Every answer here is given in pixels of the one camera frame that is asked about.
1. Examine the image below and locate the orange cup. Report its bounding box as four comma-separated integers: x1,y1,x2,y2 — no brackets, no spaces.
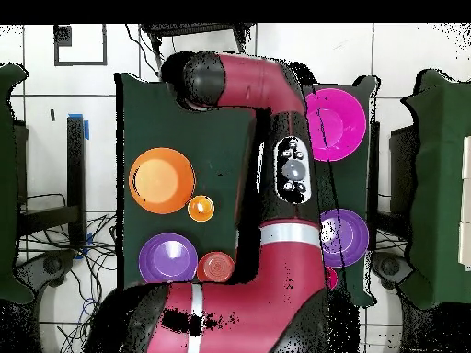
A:
187,194,215,223

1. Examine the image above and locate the large orange bowl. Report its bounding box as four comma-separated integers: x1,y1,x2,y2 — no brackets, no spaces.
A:
128,146,197,215

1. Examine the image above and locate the red-orange bowl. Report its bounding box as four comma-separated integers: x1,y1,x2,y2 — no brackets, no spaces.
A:
196,250,236,283

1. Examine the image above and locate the dark green table cloth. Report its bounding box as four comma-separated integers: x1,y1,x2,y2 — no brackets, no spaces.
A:
111,73,378,307

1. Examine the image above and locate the purple bowl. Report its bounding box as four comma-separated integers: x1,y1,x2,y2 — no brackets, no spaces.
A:
138,232,200,284
319,208,370,268

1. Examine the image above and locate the red cup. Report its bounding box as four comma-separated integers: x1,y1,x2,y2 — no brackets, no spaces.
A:
325,266,339,290

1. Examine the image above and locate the pink bowl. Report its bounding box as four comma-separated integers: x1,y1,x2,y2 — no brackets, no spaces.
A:
304,87,368,163

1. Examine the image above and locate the black metal stand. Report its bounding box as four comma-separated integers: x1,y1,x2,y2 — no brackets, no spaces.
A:
140,23,257,74

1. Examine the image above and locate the green cloth covered table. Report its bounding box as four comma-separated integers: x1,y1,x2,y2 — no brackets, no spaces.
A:
0,63,32,304
402,68,471,310

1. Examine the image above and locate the black metal table frame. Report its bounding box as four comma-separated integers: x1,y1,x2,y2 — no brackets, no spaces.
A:
16,113,90,251

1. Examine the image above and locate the black square floor frame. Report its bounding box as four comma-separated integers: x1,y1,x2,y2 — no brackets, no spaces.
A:
53,23,109,67

